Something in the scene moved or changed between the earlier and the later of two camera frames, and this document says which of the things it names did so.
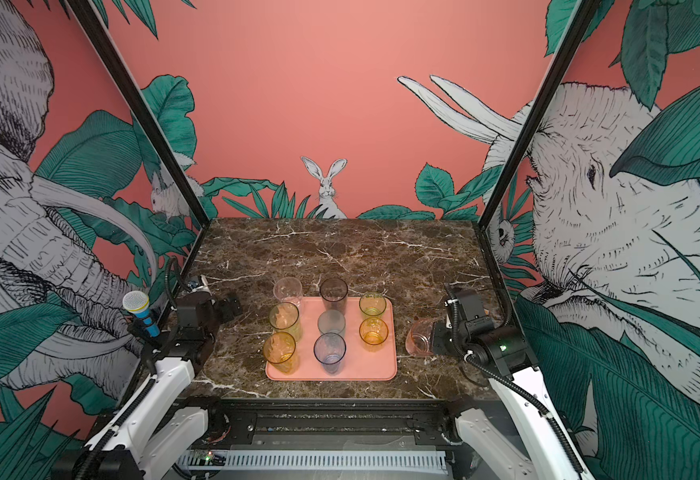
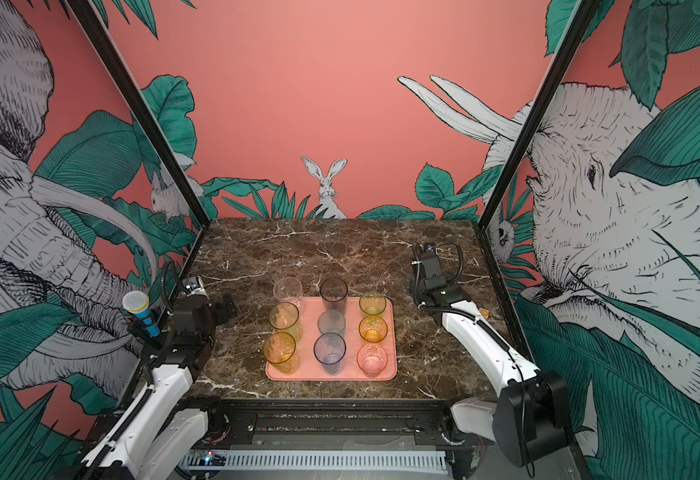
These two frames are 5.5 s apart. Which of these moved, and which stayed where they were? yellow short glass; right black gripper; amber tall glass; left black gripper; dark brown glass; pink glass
Moved: right black gripper; pink glass
Stayed: left black gripper; yellow short glass; dark brown glass; amber tall glass
